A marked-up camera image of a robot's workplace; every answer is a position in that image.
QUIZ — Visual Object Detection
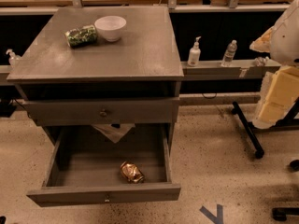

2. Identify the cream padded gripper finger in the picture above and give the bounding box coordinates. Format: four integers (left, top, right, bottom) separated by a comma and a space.
252, 65, 299, 129
249, 27, 274, 53

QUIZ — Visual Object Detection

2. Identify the crushed orange soda can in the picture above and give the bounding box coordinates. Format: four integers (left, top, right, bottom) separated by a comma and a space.
121, 161, 145, 184

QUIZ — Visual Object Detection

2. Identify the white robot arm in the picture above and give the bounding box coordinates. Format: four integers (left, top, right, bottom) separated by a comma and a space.
249, 0, 299, 129

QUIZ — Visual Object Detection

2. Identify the closed grey top drawer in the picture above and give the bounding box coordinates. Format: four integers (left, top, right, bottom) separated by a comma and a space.
23, 98, 179, 126

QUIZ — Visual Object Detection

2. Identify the white paper under drawer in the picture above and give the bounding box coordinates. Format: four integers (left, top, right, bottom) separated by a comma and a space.
93, 124, 135, 143

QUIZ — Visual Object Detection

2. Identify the grey wooden drawer cabinet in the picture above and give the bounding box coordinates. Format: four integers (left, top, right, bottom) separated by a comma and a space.
7, 7, 183, 141

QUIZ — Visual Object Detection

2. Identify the green patterned can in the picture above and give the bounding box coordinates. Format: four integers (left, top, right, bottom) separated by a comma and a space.
64, 25, 98, 48

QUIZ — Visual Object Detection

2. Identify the open grey middle drawer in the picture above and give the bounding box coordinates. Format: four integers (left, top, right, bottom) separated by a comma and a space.
27, 124, 180, 206

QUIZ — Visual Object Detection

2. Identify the crumpled clear plastic wrapper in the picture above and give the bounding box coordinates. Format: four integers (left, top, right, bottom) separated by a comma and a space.
253, 57, 270, 66

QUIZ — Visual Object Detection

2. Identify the black metal stand leg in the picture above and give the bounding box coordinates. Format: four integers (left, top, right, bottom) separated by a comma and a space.
232, 102, 264, 159

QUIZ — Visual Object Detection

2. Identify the white pump lotion bottle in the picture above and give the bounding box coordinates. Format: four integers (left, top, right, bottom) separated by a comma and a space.
187, 36, 201, 66

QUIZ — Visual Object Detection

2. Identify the black chair caster base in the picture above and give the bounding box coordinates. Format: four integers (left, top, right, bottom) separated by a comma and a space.
272, 207, 299, 221

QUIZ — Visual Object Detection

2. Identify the white ceramic bowl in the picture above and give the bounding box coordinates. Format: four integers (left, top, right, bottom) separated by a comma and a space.
94, 16, 126, 42

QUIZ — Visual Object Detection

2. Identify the small clear pump bottle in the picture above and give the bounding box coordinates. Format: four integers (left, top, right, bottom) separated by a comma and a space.
6, 49, 21, 66

